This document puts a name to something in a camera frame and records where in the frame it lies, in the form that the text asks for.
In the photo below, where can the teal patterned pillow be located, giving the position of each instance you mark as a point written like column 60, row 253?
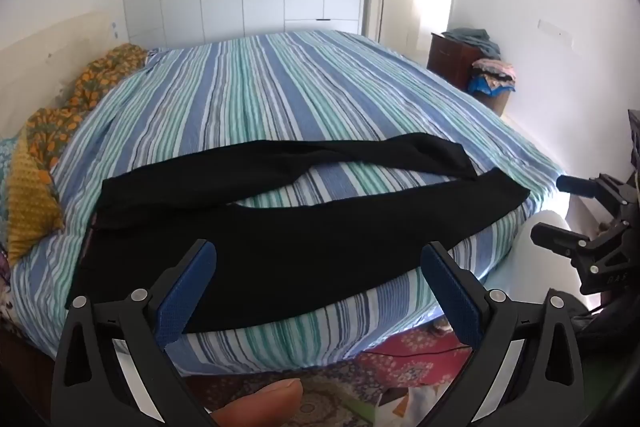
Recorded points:
column 9, row 177

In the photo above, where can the white wall socket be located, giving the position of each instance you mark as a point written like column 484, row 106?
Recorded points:
column 555, row 30

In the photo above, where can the pile of colourful clothes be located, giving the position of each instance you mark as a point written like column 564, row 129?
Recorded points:
column 492, row 74

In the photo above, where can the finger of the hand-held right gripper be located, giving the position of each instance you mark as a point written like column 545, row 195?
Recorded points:
column 555, row 238
column 580, row 187

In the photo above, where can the brown wooden cabinet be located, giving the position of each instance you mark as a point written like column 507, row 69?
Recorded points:
column 452, row 57

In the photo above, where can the person's left hand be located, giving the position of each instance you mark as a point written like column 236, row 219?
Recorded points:
column 260, row 404

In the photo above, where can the dark printed cloth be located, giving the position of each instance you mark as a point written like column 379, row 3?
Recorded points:
column 4, row 287

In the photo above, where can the black pants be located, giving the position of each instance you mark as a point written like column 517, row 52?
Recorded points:
column 300, row 257

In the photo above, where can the bed with striped sheet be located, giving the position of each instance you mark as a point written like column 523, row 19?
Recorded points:
column 280, row 97

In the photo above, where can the orange floral yellow blanket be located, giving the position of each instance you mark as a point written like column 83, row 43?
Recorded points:
column 35, row 202

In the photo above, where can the red patterned rug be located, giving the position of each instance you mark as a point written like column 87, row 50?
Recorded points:
column 400, row 372

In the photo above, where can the beige headboard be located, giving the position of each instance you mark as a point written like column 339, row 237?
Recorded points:
column 50, row 47

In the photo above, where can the teal folded clothes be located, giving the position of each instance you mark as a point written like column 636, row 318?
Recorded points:
column 475, row 38

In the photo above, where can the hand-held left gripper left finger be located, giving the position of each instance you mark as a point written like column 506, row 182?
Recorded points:
column 185, row 302

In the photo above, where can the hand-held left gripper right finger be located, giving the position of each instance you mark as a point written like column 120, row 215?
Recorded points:
column 455, row 302

